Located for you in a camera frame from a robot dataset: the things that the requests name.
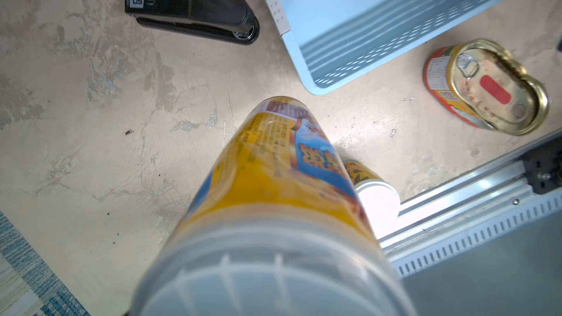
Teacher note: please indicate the yellow can white lid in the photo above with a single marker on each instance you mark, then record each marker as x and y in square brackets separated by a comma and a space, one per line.
[276, 228]

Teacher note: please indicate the small orange can white lid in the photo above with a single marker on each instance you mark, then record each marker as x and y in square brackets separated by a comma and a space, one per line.
[380, 201]

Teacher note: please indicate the light blue plastic basket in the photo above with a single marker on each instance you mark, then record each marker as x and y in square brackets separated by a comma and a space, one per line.
[332, 42]

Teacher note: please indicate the oval gold fish tin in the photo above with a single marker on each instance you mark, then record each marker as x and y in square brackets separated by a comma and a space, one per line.
[482, 84]

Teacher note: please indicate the black stapler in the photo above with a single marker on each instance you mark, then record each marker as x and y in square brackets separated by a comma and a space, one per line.
[224, 20]

